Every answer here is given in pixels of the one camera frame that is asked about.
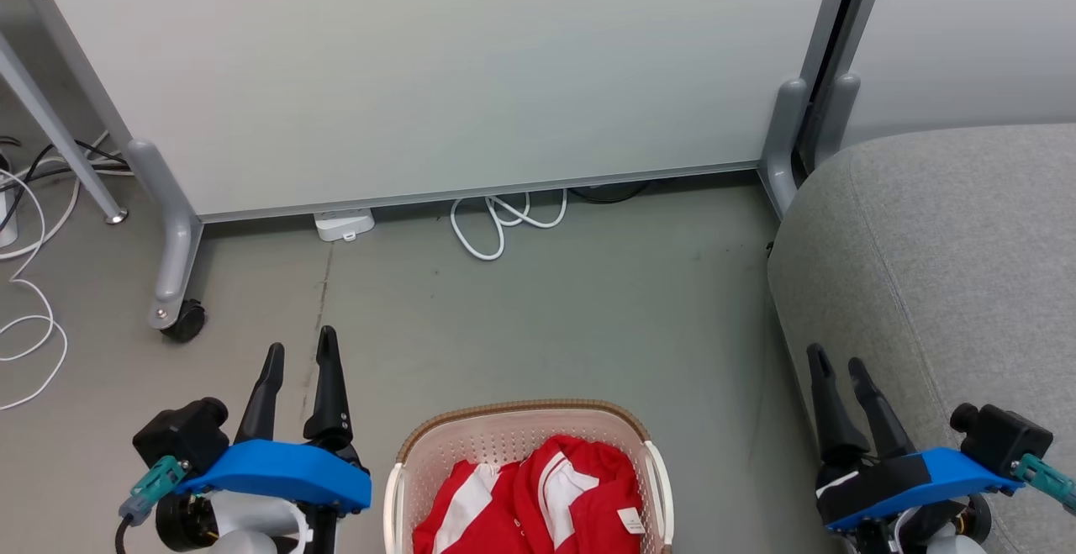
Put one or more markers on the grey upholstered seat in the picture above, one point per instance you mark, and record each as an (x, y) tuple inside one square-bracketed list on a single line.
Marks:
[(967, 243)]

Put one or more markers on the wide white partition panel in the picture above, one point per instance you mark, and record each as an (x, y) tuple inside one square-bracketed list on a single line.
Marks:
[(471, 66)]

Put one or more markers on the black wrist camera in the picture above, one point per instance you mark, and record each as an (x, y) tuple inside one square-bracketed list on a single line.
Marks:
[(1004, 438), (185, 435)]

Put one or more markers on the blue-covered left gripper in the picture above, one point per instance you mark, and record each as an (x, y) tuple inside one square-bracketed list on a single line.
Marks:
[(277, 472)]

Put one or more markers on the teal camera connector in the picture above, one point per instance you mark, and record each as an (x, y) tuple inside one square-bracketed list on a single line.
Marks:
[(155, 487), (1046, 480)]

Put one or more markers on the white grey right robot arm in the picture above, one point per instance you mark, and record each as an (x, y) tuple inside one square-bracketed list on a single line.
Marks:
[(950, 542)]

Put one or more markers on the teal left camera connector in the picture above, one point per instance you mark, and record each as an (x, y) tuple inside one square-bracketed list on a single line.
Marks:
[(155, 487)]

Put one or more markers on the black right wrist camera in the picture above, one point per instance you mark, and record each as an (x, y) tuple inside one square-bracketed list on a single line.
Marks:
[(1004, 438)]

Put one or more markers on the white power strip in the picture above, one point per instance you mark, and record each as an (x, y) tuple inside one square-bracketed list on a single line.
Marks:
[(345, 224)]

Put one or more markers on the teal right camera connector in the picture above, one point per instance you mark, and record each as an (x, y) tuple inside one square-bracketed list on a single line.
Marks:
[(1046, 480)]

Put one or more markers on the grey partition foot with caster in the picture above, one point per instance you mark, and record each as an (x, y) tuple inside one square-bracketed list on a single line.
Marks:
[(175, 234)]

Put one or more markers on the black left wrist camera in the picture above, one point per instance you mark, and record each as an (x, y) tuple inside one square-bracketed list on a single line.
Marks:
[(185, 435)]

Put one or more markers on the beige plastic laundry basket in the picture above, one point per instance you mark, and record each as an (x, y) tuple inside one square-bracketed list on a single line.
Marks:
[(504, 438)]

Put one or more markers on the red white basketball jersey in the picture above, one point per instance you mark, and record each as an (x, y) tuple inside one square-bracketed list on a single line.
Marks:
[(588, 520)]

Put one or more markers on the grey metal table leg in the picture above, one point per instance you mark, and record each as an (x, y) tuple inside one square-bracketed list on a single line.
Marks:
[(52, 127)]

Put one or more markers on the black caster wheel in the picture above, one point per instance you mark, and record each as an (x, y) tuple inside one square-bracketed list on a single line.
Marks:
[(187, 321)]

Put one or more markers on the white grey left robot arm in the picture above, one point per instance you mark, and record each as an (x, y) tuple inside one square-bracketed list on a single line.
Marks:
[(248, 530)]

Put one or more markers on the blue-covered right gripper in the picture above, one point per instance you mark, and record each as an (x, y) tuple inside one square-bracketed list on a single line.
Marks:
[(908, 482)]

